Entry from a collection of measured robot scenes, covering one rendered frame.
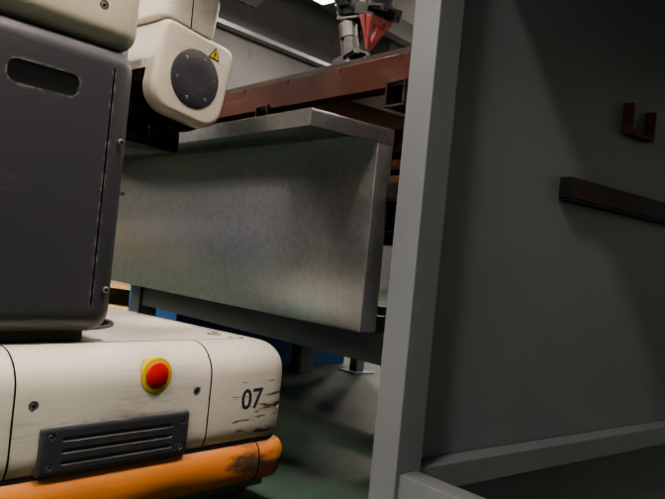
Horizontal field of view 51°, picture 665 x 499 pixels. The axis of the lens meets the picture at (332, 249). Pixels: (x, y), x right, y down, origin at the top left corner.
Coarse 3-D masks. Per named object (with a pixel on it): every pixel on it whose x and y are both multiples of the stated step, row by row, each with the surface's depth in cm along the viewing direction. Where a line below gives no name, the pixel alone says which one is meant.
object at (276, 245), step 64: (128, 192) 211; (192, 192) 180; (256, 192) 158; (320, 192) 140; (384, 192) 130; (128, 256) 207; (192, 256) 177; (256, 256) 155; (320, 256) 138; (320, 320) 137
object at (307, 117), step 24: (240, 120) 135; (264, 120) 129; (288, 120) 123; (312, 120) 118; (336, 120) 122; (192, 144) 172; (216, 144) 168; (240, 144) 164; (264, 144) 161; (288, 144) 156; (312, 144) 150; (336, 144) 143; (360, 144) 138; (384, 144) 129
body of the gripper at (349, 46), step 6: (348, 36) 207; (354, 36) 207; (342, 42) 207; (348, 42) 206; (354, 42) 207; (342, 48) 207; (348, 48) 206; (354, 48) 206; (342, 54) 206; (348, 54) 205; (354, 54) 206; (360, 54) 206; (366, 54) 205
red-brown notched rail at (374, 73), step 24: (336, 72) 146; (360, 72) 140; (384, 72) 134; (408, 72) 130; (240, 96) 174; (264, 96) 166; (288, 96) 158; (312, 96) 151; (336, 96) 145; (360, 96) 143
